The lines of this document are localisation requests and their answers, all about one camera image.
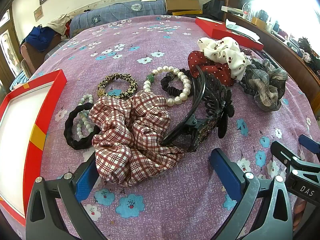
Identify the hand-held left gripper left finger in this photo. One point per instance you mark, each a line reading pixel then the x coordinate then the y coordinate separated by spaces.
pixel 85 181

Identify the grey sheer scrunchie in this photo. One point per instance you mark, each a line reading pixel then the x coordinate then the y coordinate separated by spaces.
pixel 270 90

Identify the brown cardboard box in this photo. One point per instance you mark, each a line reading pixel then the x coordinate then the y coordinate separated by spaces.
pixel 182 4

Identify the white cherry print scrunchie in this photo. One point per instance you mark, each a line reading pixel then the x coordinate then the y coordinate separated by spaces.
pixel 225 50

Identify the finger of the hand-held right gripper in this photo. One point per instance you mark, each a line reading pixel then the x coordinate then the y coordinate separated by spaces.
pixel 310 143
pixel 282 152

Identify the brown armchair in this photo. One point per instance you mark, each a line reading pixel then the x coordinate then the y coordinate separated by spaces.
pixel 30 57

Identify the small wall plaque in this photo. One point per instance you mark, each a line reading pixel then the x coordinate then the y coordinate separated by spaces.
pixel 38 14

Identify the black flower hair claw clip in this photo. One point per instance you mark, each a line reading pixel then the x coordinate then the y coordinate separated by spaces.
pixel 212 97

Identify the white papers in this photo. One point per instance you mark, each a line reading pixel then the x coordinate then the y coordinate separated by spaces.
pixel 240 30

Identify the long white box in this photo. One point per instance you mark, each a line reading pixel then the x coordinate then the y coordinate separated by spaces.
pixel 232 9

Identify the black bag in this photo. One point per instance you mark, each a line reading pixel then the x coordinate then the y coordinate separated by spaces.
pixel 212 7

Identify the red cardboard box lid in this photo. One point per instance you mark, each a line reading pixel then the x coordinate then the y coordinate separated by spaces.
pixel 215 31

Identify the leopard print scrunchie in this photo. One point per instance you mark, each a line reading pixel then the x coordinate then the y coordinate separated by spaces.
pixel 117 76

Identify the blue garment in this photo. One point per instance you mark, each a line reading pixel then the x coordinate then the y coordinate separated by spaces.
pixel 40 37

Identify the flat yellow box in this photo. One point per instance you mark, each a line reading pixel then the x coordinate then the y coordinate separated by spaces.
pixel 187 12

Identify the red cardboard box white inside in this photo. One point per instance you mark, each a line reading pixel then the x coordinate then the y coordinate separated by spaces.
pixel 17 135

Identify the blue plaid quilt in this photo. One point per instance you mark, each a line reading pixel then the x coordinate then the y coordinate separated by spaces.
pixel 112 11

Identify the red dotted scrunchie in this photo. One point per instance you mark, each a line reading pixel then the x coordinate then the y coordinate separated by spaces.
pixel 200 60

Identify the wooden bed footboard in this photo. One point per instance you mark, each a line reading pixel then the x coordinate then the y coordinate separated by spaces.
pixel 280 47

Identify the red plaid scrunchie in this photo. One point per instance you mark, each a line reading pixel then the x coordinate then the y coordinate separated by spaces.
pixel 140 140

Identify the small black scrunchie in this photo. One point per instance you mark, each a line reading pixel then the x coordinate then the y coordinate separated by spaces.
pixel 172 90

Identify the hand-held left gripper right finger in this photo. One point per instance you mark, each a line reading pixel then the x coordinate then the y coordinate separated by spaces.
pixel 225 170

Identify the purple floral bedsheet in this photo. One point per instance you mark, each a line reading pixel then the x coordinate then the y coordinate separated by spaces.
pixel 150 42

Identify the beige garment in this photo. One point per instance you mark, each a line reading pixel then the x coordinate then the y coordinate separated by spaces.
pixel 58 25

